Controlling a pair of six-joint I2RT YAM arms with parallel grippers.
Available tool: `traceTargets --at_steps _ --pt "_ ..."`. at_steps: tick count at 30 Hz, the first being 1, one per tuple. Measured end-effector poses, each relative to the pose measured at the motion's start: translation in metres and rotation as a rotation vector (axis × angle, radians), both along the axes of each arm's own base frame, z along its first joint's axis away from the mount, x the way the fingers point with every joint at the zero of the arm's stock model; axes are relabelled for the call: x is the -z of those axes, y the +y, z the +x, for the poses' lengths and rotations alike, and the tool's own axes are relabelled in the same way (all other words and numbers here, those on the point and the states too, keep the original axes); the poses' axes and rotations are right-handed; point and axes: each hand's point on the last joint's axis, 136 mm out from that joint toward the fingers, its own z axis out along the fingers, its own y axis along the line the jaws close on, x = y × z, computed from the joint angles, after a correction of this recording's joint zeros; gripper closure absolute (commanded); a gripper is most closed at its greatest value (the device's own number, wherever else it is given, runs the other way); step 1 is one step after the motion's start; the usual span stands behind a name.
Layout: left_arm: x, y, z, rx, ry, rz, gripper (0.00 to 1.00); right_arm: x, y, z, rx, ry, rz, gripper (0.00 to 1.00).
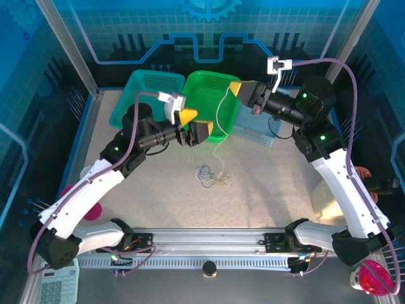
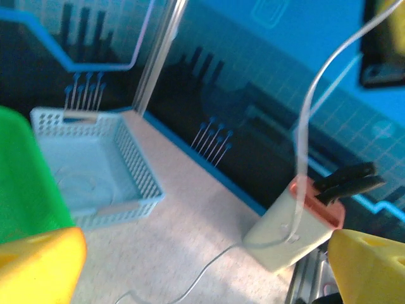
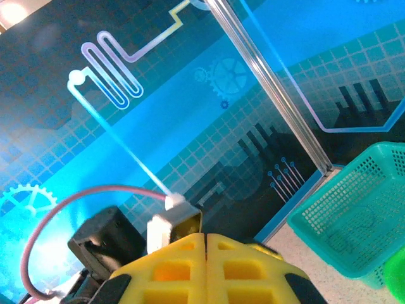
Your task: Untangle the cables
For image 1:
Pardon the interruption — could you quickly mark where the thin blue cable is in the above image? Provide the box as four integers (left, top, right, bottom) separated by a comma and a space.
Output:
196, 164, 219, 189

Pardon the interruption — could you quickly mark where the thin yellow cable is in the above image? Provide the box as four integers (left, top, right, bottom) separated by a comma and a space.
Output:
211, 175, 232, 187

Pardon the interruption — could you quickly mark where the light blue plastic basket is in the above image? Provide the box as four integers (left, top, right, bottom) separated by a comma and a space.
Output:
232, 88, 292, 148

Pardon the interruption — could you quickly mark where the green plastic basket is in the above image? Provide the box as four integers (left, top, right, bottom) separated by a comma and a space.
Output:
182, 70, 242, 145

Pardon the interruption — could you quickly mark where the teal plastic basket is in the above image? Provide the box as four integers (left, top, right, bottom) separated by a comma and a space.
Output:
109, 69, 186, 129

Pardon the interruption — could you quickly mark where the black round knob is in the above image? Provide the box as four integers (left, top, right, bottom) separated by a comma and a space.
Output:
202, 261, 218, 279

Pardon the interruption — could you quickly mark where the pale green calculator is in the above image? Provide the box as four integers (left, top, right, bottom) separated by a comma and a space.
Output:
39, 258, 80, 304

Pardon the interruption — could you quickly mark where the magenta dome white cup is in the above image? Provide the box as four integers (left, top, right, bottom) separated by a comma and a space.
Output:
349, 259, 396, 297

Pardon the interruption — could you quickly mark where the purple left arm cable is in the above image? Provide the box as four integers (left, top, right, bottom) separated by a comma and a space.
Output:
27, 91, 161, 276

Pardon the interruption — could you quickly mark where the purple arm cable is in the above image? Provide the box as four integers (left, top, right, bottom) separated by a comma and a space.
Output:
27, 91, 161, 276
290, 58, 400, 295

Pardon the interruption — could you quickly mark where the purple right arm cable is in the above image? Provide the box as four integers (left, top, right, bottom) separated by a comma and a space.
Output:
290, 58, 400, 295

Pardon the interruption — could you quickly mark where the aluminium frame post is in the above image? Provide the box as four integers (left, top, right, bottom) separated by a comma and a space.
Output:
318, 0, 380, 98
34, 0, 101, 98

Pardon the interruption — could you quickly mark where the aluminium extrusion rail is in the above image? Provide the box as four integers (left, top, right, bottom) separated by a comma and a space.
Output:
131, 227, 377, 254

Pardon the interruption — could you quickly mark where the black handle tool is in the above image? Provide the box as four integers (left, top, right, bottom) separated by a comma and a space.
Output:
363, 177, 401, 194

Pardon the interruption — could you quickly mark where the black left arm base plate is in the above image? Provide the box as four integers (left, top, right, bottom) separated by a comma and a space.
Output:
125, 232, 154, 254

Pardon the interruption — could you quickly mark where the slotted grey cable duct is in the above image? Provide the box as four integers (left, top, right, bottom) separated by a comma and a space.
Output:
77, 255, 294, 270

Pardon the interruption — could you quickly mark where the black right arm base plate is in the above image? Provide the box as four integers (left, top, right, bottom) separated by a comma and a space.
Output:
264, 232, 322, 254

